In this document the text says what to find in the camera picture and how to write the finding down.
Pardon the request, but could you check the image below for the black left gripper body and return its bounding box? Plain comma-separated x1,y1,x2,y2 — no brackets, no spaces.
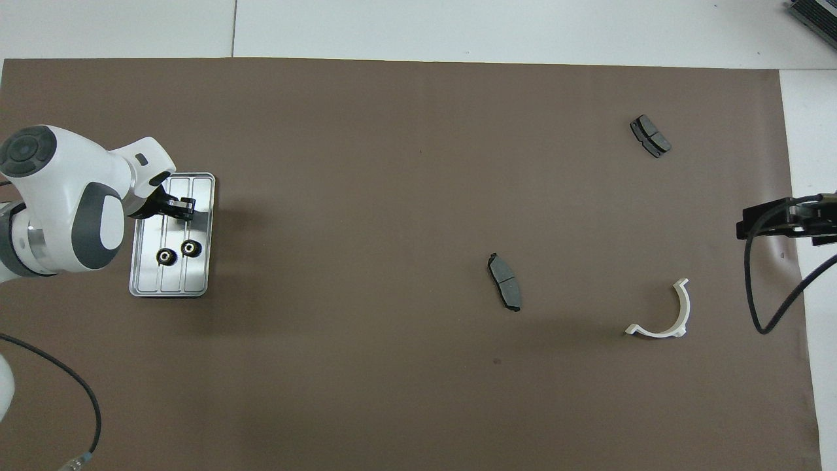
129,186,176,220

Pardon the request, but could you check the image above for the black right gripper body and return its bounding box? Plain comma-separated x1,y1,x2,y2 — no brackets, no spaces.
788,193,837,247

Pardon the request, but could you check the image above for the silver metal tray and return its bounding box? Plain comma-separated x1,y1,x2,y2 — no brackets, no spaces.
129,172,216,299

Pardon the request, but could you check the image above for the short grey brake pad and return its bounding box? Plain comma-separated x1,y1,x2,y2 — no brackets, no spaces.
630,114,672,159

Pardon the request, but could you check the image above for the brown table mat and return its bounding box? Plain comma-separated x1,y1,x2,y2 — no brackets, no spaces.
0,58,823,471

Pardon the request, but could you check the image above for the grey ribbed device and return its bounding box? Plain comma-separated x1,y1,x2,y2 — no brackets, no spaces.
785,0,837,48

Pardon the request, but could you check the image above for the long grey brake pad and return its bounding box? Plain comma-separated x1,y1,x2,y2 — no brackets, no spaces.
487,253,523,313

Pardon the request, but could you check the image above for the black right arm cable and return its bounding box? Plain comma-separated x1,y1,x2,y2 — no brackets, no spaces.
744,194,837,335

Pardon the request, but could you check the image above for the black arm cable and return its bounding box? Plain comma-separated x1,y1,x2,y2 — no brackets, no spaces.
0,332,103,471
744,194,837,335

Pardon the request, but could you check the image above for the white curved plastic bracket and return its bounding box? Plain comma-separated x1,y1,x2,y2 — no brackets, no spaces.
624,278,691,339

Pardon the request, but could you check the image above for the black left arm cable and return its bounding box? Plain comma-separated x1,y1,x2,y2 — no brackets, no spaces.
0,332,103,471

